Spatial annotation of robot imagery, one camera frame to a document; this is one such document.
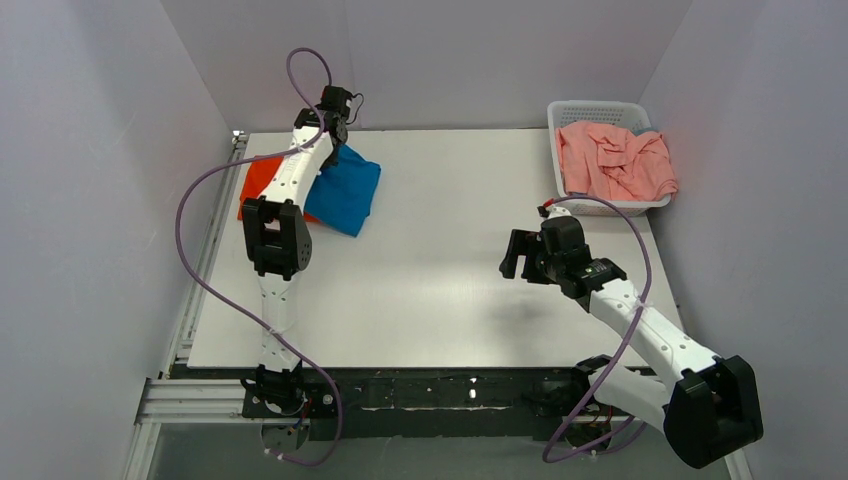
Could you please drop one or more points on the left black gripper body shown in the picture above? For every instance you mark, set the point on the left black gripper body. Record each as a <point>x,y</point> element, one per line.
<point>332,141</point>

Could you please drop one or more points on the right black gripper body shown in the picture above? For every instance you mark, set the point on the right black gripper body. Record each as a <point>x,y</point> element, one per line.
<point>525,251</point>

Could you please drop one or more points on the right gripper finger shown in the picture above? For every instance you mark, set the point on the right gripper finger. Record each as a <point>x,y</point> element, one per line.
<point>534,253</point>
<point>517,247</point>

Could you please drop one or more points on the blue t shirt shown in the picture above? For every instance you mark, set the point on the blue t shirt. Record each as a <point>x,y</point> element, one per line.
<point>341,196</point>

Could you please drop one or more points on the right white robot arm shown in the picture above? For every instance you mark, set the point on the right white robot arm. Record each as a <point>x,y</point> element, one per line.
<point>706,406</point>

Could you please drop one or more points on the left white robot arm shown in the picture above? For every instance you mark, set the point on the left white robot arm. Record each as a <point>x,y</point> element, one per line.
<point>277,238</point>

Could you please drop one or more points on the folded orange t shirt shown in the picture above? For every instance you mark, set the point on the folded orange t shirt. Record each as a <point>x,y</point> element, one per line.
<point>259,175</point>

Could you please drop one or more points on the pink t shirt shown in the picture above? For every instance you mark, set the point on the pink t shirt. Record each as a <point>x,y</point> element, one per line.
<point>613,163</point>

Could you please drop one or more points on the white plastic basket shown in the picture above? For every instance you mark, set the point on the white plastic basket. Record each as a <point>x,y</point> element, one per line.
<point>630,116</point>

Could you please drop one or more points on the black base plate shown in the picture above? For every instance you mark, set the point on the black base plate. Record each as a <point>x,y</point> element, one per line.
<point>355,403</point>

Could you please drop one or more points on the aluminium frame rail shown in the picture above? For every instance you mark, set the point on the aluminium frame rail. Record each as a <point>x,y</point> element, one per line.
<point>419,287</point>

